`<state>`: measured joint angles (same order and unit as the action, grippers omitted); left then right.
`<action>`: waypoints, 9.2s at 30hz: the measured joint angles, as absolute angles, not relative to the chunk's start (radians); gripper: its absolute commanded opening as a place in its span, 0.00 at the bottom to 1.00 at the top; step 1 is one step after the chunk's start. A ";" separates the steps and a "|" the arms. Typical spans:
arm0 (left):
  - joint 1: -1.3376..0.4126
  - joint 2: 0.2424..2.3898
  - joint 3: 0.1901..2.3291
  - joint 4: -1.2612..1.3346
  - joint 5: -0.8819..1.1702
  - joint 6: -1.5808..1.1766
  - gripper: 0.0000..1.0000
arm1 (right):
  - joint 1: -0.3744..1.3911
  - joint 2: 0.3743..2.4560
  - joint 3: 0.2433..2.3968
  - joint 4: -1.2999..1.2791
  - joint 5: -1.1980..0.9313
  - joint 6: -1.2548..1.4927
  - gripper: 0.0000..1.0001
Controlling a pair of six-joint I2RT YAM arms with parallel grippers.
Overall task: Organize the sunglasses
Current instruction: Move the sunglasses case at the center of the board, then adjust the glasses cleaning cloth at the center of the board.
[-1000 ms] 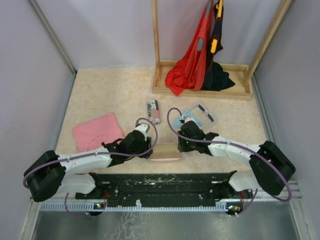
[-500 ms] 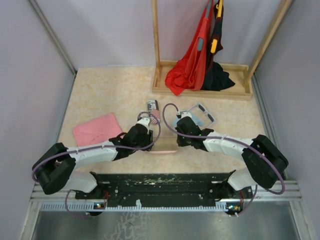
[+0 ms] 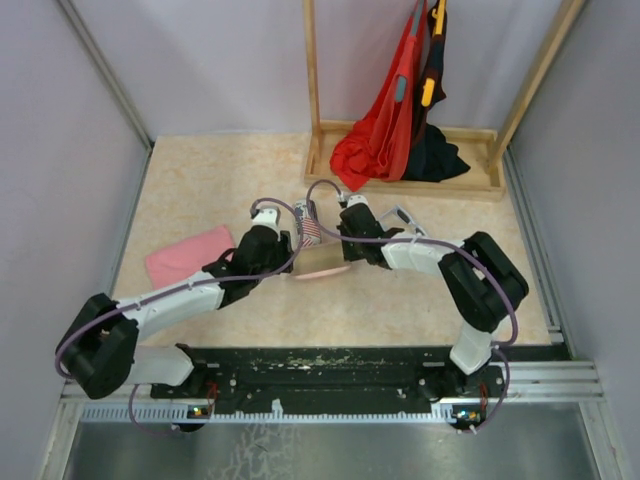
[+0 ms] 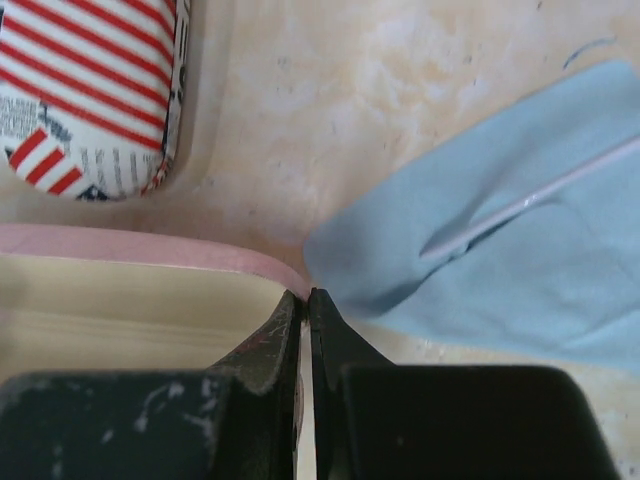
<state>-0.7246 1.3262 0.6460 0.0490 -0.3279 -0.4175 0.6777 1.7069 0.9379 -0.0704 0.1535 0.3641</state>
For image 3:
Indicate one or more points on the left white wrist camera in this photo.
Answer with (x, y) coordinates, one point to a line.
(267, 217)

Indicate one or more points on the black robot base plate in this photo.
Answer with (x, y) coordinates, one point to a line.
(330, 380)

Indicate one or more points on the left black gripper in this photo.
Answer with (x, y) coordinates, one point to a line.
(283, 248)

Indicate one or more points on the white cable duct strip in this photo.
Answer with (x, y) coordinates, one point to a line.
(176, 413)

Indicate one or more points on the pink folded cloth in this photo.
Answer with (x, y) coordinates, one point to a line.
(178, 261)

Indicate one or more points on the pink glasses case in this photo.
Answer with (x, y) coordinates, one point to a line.
(319, 261)

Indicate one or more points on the wooden clothes rack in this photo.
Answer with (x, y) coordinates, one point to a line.
(446, 162)

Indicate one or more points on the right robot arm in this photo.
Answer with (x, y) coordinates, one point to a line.
(486, 287)

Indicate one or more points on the yellow clothes hanger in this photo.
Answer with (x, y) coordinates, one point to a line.
(434, 67)

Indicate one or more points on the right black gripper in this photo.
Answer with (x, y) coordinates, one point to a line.
(349, 254)

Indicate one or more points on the white frame sunglasses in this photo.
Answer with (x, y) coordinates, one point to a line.
(400, 213)

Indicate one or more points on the flag print glasses case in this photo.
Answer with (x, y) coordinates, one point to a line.
(306, 214)

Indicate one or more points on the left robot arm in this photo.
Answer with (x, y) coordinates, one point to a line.
(102, 350)

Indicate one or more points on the red hanging garment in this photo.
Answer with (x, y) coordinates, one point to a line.
(378, 145)

